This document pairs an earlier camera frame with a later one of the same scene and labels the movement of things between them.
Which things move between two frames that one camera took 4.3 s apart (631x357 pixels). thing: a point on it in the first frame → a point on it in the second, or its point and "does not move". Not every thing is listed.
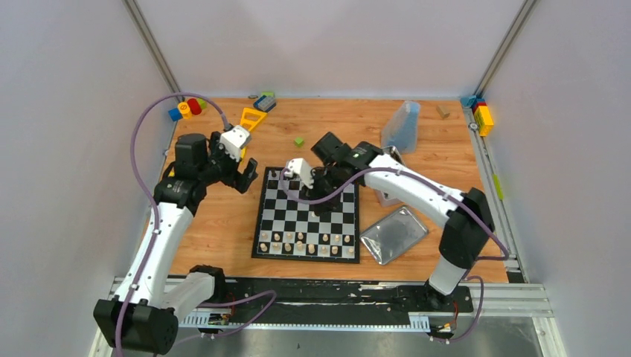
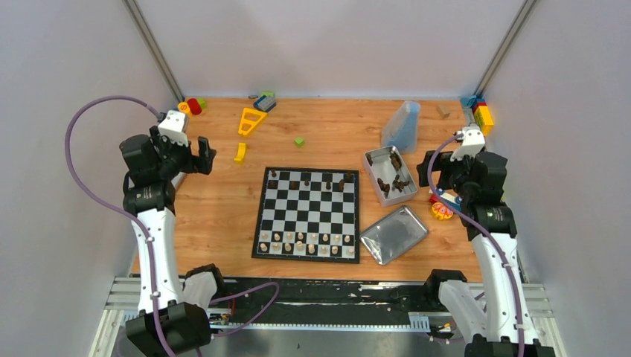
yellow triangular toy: (251, 118) does not move
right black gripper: (315, 193) → (443, 163)
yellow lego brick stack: (484, 120) does not move
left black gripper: (229, 172) → (202, 155)
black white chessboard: (286, 229) does not move
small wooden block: (443, 111) does not move
